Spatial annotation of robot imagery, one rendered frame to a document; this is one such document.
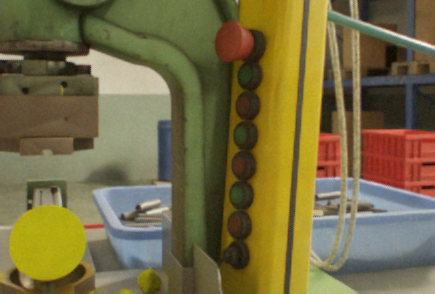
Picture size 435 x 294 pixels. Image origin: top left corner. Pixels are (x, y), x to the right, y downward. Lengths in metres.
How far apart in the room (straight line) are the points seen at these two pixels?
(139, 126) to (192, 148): 8.33
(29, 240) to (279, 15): 0.32
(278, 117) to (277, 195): 0.08
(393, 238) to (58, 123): 0.61
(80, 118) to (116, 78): 8.35
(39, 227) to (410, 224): 0.61
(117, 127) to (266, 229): 8.34
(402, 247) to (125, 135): 8.05
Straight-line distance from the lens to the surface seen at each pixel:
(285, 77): 0.57
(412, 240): 1.00
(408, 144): 4.31
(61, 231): 0.57
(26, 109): 0.54
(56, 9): 0.58
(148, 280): 0.71
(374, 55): 8.24
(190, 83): 0.60
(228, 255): 0.59
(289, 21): 0.58
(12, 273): 0.66
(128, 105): 8.90
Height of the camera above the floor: 1.22
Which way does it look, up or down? 3 degrees down
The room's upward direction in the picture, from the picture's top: straight up
